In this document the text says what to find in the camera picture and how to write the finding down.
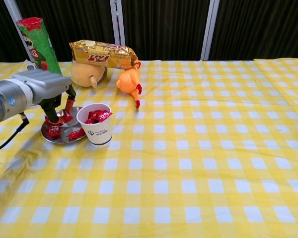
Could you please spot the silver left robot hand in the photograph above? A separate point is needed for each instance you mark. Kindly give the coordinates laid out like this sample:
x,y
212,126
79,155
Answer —
x,y
47,83

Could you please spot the gold biscuit package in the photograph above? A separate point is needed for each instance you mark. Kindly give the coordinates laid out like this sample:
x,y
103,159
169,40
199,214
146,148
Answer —
x,y
101,54

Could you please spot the black pleated curtain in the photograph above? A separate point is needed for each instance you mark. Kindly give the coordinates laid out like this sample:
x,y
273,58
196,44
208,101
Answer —
x,y
164,24

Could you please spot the orange rubber chicken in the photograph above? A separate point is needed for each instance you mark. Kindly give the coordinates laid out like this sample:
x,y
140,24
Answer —
x,y
127,80

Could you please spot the aluminium frame post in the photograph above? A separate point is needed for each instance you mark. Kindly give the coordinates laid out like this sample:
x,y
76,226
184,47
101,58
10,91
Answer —
x,y
12,12
116,19
209,29

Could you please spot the round metal plate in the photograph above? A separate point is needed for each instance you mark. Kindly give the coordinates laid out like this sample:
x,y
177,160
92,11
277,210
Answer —
x,y
64,129

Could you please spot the yellow plush toy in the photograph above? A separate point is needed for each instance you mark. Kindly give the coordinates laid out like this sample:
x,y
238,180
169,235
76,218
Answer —
x,y
85,74

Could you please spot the white paper cup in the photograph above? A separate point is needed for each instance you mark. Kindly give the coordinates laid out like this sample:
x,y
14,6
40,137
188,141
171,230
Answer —
x,y
99,135

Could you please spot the yellow checked tablecloth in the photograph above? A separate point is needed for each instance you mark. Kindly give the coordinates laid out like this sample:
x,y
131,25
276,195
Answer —
x,y
188,161

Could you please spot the green Pringles can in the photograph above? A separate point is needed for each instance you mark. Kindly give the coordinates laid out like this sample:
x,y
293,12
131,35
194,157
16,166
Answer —
x,y
39,42

